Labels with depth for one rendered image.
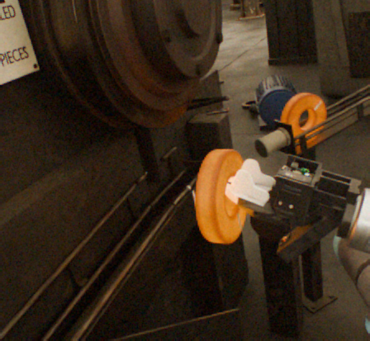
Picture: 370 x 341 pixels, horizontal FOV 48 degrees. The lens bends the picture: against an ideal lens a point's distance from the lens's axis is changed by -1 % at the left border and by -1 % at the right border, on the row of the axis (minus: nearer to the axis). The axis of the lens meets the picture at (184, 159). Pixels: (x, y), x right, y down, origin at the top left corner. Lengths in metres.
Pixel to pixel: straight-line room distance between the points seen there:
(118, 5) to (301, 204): 0.42
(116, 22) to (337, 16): 2.91
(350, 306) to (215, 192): 1.12
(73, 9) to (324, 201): 0.47
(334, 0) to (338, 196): 2.96
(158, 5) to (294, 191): 0.36
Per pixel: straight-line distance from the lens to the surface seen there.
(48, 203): 0.77
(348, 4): 3.52
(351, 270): 0.78
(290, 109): 1.27
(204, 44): 0.89
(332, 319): 1.64
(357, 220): 0.62
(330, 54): 3.64
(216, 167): 0.64
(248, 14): 9.85
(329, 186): 0.64
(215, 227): 0.65
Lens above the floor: 1.17
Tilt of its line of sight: 24 degrees down
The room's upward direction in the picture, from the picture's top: 11 degrees counter-clockwise
